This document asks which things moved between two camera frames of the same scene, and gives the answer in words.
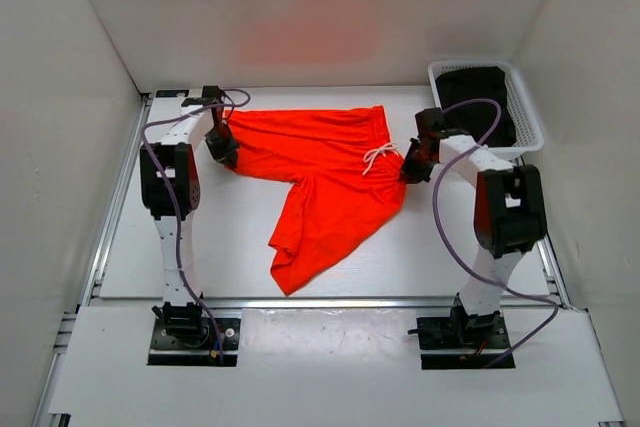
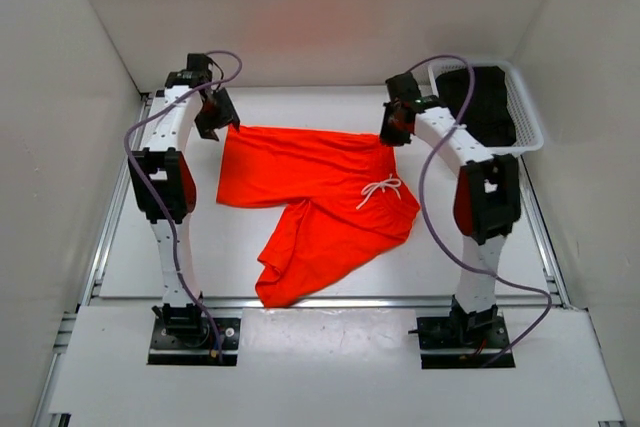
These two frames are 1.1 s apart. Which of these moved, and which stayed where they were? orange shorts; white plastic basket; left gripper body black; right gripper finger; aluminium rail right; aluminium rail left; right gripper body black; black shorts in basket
Moved: left gripper body black; right gripper body black; orange shorts; right gripper finger
Stayed: aluminium rail left; white plastic basket; black shorts in basket; aluminium rail right
